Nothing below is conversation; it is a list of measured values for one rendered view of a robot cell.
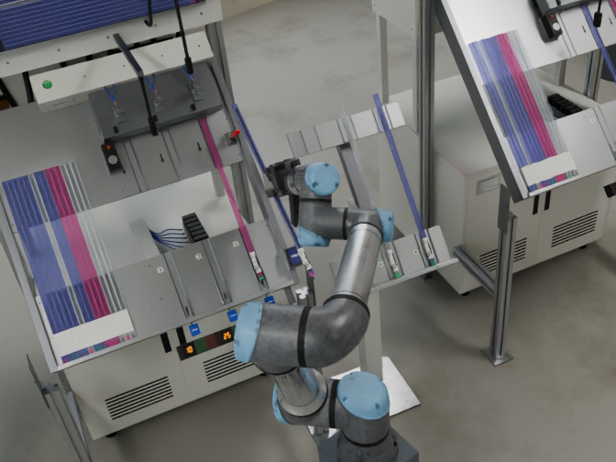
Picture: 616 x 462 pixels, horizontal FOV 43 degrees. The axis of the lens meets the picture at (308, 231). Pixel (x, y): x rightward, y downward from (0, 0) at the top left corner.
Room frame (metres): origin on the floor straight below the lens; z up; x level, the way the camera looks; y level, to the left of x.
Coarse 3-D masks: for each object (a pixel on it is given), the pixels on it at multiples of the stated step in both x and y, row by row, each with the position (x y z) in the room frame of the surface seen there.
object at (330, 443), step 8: (336, 432) 1.23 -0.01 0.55; (328, 440) 1.21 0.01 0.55; (336, 440) 1.20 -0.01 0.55; (400, 440) 1.18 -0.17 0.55; (320, 448) 1.19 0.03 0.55; (328, 448) 1.18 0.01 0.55; (400, 448) 1.16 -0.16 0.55; (408, 448) 1.16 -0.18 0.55; (320, 456) 1.19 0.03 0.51; (328, 456) 1.16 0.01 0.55; (336, 456) 1.16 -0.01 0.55; (400, 456) 1.13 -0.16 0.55; (408, 456) 1.13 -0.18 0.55; (416, 456) 1.14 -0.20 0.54
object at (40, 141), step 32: (0, 128) 1.86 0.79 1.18; (32, 128) 1.87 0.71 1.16; (64, 128) 1.88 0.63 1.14; (96, 128) 1.89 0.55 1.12; (192, 128) 1.93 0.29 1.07; (224, 128) 1.94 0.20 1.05; (0, 160) 1.80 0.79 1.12; (32, 160) 1.81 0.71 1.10; (64, 160) 1.82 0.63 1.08; (96, 160) 1.83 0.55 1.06; (128, 160) 1.84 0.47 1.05; (160, 160) 1.85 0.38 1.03; (192, 160) 1.86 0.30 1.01; (224, 160) 1.87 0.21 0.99; (0, 192) 1.73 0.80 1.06; (96, 192) 1.76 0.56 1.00; (128, 192) 1.77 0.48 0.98
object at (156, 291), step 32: (256, 224) 1.74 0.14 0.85; (160, 256) 1.65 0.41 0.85; (192, 256) 1.66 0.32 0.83; (224, 256) 1.66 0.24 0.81; (256, 256) 1.67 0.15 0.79; (128, 288) 1.57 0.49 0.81; (160, 288) 1.58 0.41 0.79; (192, 288) 1.59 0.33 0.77; (224, 288) 1.60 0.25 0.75; (256, 288) 1.61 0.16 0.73; (160, 320) 1.52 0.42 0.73
